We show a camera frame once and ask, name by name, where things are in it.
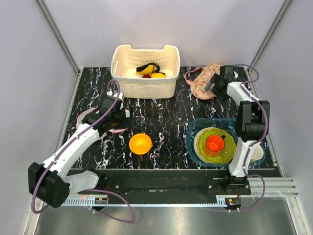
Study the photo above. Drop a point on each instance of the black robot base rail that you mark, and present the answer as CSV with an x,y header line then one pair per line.
x,y
169,186

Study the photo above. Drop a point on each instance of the cream perforated laundry basket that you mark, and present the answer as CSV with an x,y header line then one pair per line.
x,y
125,60

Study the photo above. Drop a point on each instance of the yellow black bra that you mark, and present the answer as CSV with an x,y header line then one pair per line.
x,y
153,69

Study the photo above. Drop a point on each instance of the cream mug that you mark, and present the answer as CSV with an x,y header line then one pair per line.
x,y
258,156

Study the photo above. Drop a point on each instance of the teal transparent plastic tray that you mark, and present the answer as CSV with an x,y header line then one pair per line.
x,y
227,124

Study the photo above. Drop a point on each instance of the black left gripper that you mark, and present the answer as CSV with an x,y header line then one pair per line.
x,y
123,125

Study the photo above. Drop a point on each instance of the orange plastic cup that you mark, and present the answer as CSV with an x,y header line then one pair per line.
x,y
215,143

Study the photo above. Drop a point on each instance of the floral pink laundry bag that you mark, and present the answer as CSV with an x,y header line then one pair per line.
x,y
197,86

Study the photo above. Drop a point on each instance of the white plate under green plate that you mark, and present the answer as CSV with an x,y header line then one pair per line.
x,y
196,140

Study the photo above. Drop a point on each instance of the orange plastic bowl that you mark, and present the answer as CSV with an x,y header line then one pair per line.
x,y
140,144

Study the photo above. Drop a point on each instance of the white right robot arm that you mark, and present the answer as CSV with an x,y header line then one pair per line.
x,y
252,123

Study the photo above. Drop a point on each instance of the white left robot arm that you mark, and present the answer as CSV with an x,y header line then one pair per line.
x,y
49,181

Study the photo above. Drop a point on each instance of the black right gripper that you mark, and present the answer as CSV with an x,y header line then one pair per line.
x,y
212,81

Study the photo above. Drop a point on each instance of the yellow-green dotted plate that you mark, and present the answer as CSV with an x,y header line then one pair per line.
x,y
222,157

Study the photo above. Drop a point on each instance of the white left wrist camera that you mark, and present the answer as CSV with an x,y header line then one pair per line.
x,y
111,93

